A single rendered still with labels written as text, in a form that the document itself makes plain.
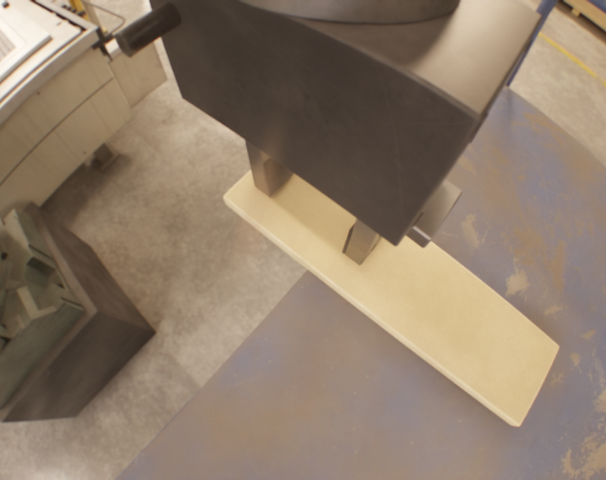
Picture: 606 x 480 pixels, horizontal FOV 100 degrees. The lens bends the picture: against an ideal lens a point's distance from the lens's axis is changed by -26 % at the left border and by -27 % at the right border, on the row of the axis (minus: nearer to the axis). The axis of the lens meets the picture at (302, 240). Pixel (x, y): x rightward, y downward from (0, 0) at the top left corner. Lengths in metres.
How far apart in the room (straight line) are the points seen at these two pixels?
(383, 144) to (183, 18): 0.15
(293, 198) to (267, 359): 0.21
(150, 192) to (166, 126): 0.44
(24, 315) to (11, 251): 0.26
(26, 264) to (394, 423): 1.07
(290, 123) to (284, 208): 0.25
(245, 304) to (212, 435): 1.11
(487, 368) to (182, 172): 1.66
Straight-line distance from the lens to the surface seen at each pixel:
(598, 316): 0.63
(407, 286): 0.43
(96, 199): 2.00
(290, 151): 0.23
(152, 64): 1.81
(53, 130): 1.66
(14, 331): 1.10
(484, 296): 0.47
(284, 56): 0.18
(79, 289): 1.21
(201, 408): 0.44
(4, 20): 2.20
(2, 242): 1.31
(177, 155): 1.92
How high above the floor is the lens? 1.46
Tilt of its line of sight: 68 degrees down
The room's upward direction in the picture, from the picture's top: 1 degrees clockwise
